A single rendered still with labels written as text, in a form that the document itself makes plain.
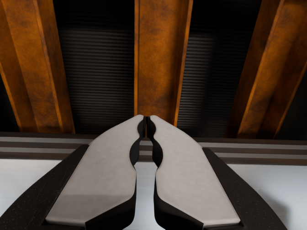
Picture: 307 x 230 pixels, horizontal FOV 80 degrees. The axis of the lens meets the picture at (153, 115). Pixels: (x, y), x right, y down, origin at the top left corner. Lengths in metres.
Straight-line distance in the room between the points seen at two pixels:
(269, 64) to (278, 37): 0.05
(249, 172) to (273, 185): 0.05
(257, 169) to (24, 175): 0.29
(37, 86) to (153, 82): 0.22
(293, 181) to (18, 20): 0.47
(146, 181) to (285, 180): 0.18
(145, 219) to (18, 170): 0.18
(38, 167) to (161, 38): 0.26
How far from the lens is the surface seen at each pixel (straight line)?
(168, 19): 0.34
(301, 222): 0.40
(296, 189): 0.33
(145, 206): 0.29
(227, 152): 0.26
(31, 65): 0.40
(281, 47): 0.41
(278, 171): 0.29
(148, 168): 0.24
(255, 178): 0.29
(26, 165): 0.27
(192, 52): 0.49
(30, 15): 0.38
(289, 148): 0.31
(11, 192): 0.32
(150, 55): 0.34
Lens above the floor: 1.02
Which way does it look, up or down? 62 degrees down
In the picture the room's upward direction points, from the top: 177 degrees clockwise
